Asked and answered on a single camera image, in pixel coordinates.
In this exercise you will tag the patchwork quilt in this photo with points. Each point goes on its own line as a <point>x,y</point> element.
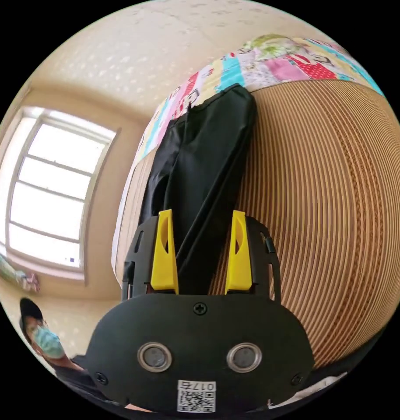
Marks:
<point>252,69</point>

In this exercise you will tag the person's body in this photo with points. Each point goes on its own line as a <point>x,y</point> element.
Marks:
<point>47,344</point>

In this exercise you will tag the black pants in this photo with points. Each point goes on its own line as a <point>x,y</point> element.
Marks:
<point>203,157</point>

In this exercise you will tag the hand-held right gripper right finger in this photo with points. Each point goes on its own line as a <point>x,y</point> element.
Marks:
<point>237,262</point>

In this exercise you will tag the bed with woven mat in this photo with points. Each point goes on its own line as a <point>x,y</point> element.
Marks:
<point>318,203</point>

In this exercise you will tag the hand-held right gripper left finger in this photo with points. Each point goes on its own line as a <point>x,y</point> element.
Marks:
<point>163,259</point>

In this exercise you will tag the window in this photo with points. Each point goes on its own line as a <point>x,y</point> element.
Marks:
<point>52,193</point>

